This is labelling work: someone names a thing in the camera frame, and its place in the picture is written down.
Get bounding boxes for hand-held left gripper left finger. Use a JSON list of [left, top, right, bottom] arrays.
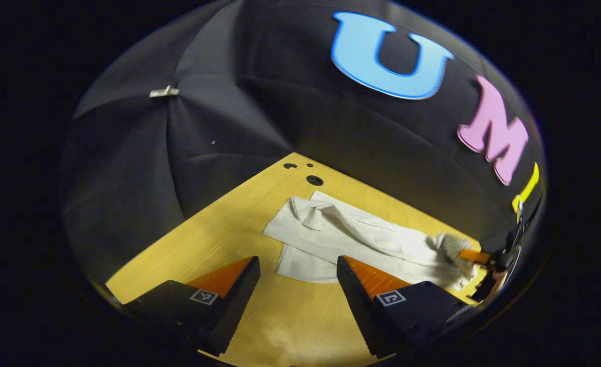
[[122, 256, 262, 357]]

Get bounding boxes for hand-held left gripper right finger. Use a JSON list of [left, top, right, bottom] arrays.
[[336, 256, 472, 359]]

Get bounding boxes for white jeans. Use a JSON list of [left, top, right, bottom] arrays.
[[263, 191, 479, 292]]

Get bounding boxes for black backdrop cloth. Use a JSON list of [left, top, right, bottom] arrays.
[[60, 0, 547, 286]]

